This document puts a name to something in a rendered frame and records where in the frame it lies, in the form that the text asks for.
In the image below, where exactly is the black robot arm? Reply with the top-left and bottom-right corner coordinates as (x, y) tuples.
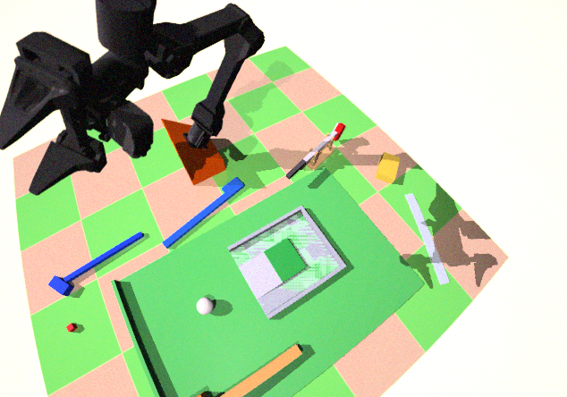
(92, 0), (265, 159)

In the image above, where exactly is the white golf ball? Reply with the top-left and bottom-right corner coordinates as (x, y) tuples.
(197, 298), (214, 315)

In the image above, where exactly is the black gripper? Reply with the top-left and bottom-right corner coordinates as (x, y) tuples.
(0, 31), (131, 196)

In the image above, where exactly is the blue golf putter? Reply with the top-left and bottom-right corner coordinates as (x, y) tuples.
(48, 232), (143, 296)

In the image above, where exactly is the yellow block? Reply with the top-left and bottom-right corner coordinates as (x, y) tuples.
(376, 152), (400, 184)

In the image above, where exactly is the large green flat mat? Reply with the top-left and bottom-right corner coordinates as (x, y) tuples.
(119, 166), (425, 397)

